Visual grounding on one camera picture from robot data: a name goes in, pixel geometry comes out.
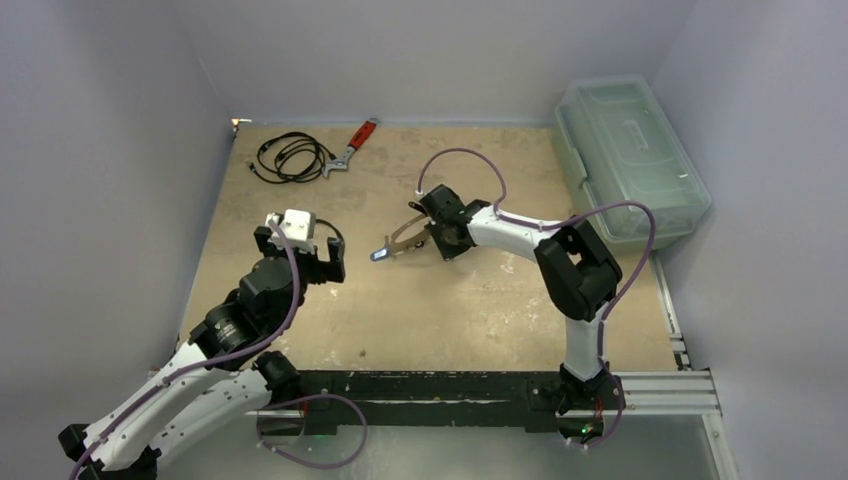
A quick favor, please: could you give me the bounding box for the blue key tag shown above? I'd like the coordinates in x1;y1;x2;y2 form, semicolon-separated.
370;246;391;262

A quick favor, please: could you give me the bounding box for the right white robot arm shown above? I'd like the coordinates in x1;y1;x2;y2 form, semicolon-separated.
418;185;623;407

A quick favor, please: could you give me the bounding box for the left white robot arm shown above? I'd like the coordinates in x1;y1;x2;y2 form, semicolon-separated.
58;215;346;479

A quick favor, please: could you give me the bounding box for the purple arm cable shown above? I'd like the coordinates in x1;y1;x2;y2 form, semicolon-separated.
415;146;658;379
66;218;305;480

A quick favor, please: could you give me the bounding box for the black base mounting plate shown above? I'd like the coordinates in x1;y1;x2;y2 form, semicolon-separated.
272;370;626;439

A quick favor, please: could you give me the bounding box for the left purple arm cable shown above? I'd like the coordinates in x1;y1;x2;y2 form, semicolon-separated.
66;218;305;480

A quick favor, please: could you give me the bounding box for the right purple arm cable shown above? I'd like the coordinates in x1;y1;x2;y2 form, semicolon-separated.
415;146;658;379

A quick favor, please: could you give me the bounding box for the red handled adjustable wrench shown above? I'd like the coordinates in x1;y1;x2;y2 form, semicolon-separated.
321;118;380;179

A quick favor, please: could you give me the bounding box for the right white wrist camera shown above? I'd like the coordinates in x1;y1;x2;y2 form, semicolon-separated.
407;201;428;216

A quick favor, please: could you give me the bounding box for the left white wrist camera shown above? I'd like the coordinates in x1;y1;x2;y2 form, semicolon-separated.
265;209;316;252

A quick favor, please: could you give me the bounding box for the translucent green plastic toolbox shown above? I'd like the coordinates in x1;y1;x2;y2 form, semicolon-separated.
552;75;711;253

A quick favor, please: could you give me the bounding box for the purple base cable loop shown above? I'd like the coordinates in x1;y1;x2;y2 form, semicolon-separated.
255;390;370;470

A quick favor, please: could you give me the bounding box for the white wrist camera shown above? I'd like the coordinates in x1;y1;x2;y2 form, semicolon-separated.
407;201;428;216
265;209;316;252

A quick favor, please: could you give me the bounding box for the coiled black cable far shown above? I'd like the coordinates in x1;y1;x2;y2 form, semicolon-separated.
246;131;336;184

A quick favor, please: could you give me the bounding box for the aluminium frame rail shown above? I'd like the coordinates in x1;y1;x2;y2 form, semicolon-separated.
142;251;723;420

